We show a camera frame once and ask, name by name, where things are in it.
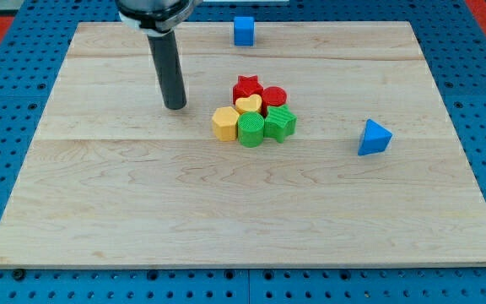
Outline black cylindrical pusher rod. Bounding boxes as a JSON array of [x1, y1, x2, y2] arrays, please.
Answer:
[[148, 31, 186, 110]]

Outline blue cube block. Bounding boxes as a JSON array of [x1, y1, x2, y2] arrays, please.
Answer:
[[233, 16, 255, 46]]

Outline red star block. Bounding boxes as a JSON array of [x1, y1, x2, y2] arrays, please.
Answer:
[[232, 75, 263, 104]]

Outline green star block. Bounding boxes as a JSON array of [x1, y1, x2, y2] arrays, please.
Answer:
[[264, 105, 297, 143]]

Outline yellow hexagon block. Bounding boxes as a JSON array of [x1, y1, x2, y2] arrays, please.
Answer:
[[212, 106, 240, 141]]

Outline yellow heart block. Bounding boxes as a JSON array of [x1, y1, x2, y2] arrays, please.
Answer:
[[235, 94, 262, 114]]

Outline green cylinder block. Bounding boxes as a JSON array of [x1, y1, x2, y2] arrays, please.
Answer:
[[238, 112, 265, 148]]

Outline red cylinder block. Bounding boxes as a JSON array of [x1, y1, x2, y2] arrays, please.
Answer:
[[261, 86, 288, 117]]

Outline light wooden board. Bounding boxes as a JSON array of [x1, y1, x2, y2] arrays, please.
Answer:
[[0, 21, 486, 269]]

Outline blue triangle block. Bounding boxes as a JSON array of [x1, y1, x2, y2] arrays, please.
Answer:
[[358, 119, 393, 156]]

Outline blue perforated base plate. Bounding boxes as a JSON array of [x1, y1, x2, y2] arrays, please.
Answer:
[[0, 0, 486, 303]]

